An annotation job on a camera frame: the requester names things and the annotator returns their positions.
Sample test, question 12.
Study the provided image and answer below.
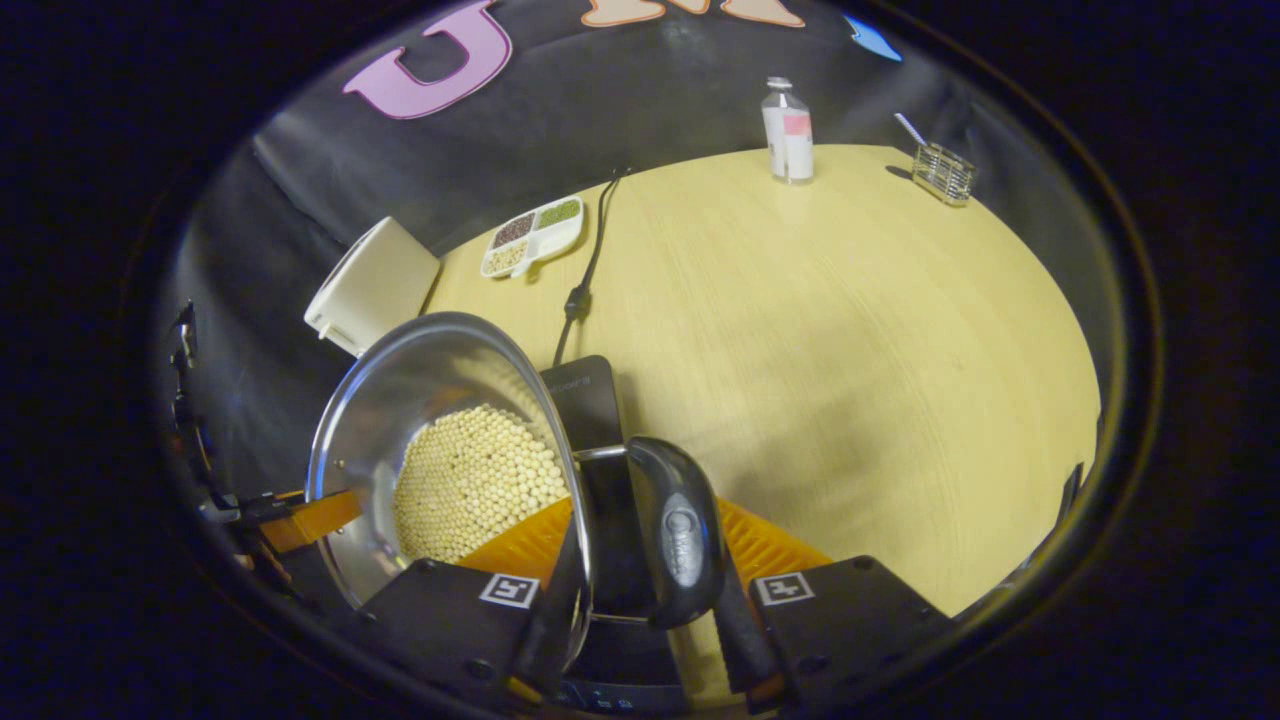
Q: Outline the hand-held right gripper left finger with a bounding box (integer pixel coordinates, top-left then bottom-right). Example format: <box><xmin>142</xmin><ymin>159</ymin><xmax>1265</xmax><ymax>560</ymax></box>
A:
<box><xmin>360</xmin><ymin>497</ymin><xmax>591</xmax><ymax>701</ymax></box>

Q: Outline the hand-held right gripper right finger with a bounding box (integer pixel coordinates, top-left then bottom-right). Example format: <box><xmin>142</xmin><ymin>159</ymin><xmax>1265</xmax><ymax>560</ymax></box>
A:
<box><xmin>712</xmin><ymin>497</ymin><xmax>956</xmax><ymax>716</ymax></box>

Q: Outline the pile of yellow soybeans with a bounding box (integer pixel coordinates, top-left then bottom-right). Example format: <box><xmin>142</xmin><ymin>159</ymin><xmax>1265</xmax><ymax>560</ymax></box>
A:
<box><xmin>392</xmin><ymin>403</ymin><xmax>571</xmax><ymax>563</ymax></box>

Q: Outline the stainless steel pot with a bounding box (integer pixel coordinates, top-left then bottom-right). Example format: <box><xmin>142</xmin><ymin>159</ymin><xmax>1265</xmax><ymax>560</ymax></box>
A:
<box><xmin>305</xmin><ymin>312</ymin><xmax>726</xmax><ymax>671</ymax></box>

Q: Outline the black induction cooktop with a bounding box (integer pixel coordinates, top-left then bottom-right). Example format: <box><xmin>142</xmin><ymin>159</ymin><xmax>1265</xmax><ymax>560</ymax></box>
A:
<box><xmin>540</xmin><ymin>355</ymin><xmax>691</xmax><ymax>716</ymax></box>

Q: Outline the white plastic box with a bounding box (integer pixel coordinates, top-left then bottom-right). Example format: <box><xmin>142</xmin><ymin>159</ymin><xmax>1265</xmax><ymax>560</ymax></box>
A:
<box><xmin>304</xmin><ymin>217</ymin><xmax>443</xmax><ymax>358</ymax></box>

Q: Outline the white divided dish of beans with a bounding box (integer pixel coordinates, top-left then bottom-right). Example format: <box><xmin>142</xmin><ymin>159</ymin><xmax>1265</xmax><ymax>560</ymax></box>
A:
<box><xmin>480</xmin><ymin>197</ymin><xmax>586</xmax><ymax>279</ymax></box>

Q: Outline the clear bottle with pink label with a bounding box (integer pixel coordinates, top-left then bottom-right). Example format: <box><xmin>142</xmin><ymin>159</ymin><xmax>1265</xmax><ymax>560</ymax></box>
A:
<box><xmin>762</xmin><ymin>77</ymin><xmax>815</xmax><ymax>185</ymax></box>

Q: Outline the black power cable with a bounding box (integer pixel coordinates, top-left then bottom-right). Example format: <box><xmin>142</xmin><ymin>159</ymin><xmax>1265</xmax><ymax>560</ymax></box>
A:
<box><xmin>552</xmin><ymin>168</ymin><xmax>631</xmax><ymax>367</ymax></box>

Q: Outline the wire mesh basket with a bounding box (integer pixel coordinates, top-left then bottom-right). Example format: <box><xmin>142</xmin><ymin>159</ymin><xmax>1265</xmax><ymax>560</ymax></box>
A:
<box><xmin>912</xmin><ymin>143</ymin><xmax>977</xmax><ymax>207</ymax></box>

